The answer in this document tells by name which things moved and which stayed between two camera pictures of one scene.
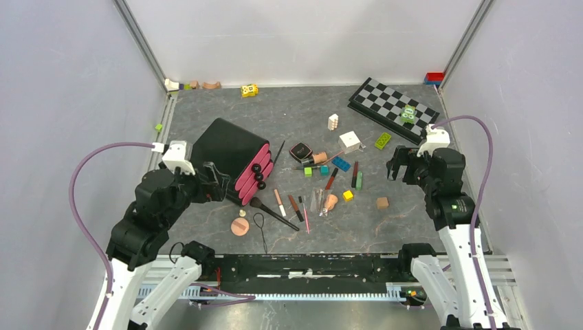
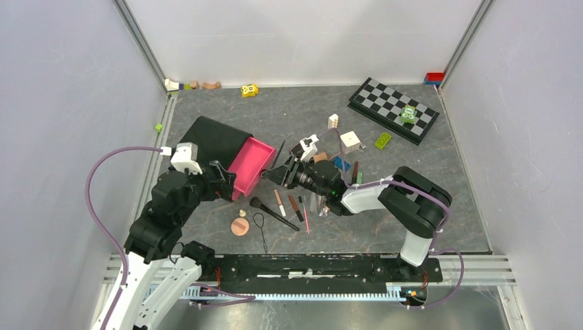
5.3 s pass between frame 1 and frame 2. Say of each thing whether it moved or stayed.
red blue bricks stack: stayed
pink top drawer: moved
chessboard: stayed
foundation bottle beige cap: stayed
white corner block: stayed
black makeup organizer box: moved
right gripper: moved
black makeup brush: stayed
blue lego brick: stayed
